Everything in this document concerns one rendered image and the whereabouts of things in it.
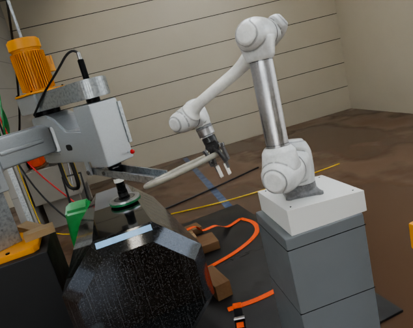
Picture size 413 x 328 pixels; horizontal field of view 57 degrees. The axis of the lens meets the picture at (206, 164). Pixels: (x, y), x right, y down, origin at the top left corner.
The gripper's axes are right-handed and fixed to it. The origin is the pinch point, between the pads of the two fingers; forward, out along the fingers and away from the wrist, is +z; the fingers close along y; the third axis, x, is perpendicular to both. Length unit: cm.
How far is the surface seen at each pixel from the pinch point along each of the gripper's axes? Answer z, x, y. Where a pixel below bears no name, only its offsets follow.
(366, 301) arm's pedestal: 86, 3, -43
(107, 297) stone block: 37, 42, 77
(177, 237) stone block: 26, 7, 43
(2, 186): -48, 26, 142
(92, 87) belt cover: -78, -4, 62
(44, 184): -54, -152, 334
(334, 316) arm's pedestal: 85, 14, -29
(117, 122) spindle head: -54, -17, 66
